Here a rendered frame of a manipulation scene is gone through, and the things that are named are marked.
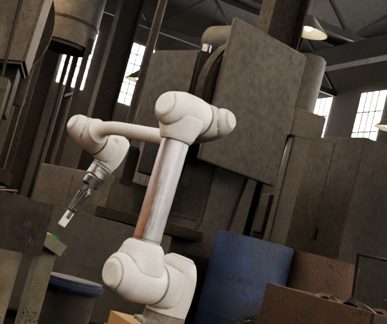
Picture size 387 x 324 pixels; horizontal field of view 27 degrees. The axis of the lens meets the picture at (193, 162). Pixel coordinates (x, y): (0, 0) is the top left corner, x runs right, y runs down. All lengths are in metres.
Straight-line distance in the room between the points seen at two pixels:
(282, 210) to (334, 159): 2.56
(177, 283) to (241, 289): 2.74
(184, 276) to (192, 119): 0.56
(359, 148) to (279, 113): 1.04
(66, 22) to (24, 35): 6.15
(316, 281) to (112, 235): 1.65
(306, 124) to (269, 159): 3.67
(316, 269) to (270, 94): 1.40
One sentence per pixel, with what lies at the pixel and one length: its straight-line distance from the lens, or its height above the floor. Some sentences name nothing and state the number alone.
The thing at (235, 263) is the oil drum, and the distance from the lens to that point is 5.65.
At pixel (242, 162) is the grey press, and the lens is 6.09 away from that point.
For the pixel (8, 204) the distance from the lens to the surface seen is 2.04.
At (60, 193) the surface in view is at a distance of 6.97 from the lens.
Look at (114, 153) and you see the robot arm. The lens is 3.34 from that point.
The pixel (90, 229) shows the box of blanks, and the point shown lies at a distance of 4.86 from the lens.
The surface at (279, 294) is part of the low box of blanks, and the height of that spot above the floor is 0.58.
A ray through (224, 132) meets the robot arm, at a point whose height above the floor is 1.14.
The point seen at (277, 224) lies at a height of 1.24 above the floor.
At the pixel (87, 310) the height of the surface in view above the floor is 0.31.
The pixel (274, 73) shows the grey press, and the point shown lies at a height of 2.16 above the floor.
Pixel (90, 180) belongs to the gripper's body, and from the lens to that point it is 3.34.
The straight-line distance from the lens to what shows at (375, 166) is 7.17.
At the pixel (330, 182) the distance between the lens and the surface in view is 7.29.
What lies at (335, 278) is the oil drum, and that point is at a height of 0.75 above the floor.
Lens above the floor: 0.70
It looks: 6 degrees up
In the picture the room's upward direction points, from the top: 15 degrees clockwise
